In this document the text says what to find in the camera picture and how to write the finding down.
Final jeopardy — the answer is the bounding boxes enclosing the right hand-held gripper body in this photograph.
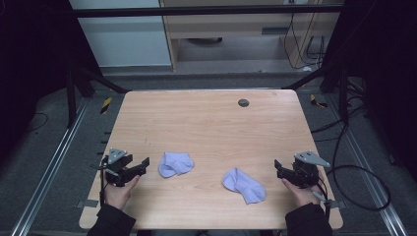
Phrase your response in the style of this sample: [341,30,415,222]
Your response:
[288,149,331,190]

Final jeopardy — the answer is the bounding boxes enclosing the black metal stand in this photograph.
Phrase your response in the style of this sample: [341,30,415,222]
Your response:
[282,62,350,126]
[65,63,131,130]

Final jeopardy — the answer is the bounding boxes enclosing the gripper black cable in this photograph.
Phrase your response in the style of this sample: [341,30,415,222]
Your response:
[90,156,110,207]
[312,175,332,227]

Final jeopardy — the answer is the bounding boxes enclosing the hanging black desk cables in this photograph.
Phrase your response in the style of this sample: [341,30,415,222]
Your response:
[283,13,328,71]

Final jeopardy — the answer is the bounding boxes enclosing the grey table edge bracket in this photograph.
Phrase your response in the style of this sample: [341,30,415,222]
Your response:
[324,200,347,210]
[76,199,99,209]

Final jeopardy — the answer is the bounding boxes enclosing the yellow black striped tape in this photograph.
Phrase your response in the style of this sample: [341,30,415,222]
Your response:
[99,96,113,115]
[309,93,328,109]

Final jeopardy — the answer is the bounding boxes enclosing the thin black floor cable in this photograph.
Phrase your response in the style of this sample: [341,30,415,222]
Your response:
[25,112,49,134]

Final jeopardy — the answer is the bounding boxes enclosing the lavender sock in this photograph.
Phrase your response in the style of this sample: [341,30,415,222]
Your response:
[221,167,268,206]
[157,150,196,179]

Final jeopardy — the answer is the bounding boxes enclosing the black horizontal frame bar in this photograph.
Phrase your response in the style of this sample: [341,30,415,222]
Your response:
[70,4,345,19]

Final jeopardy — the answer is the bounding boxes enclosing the white cabinet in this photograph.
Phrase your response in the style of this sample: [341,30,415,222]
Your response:
[69,0,173,68]

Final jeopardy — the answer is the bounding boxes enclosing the person's left hand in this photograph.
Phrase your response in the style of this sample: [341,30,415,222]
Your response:
[103,174,142,211]

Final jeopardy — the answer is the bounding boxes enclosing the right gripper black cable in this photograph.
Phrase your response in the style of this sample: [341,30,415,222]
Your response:
[312,175,332,227]

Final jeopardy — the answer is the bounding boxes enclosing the light wooden desk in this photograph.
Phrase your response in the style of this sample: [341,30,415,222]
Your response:
[158,0,345,72]

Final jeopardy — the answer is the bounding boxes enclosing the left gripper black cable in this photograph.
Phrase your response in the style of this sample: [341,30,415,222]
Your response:
[90,156,110,207]

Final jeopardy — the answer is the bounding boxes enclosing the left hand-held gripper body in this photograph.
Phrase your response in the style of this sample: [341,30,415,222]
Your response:
[101,147,140,188]

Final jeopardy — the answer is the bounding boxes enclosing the aluminium floor rail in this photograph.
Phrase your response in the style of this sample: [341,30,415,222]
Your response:
[324,92,409,236]
[9,97,91,236]

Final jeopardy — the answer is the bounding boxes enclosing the person's right hand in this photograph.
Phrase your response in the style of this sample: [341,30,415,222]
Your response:
[281,177,325,209]

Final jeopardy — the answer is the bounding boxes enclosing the looped black floor cable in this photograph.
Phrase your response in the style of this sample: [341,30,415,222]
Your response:
[309,104,392,212]

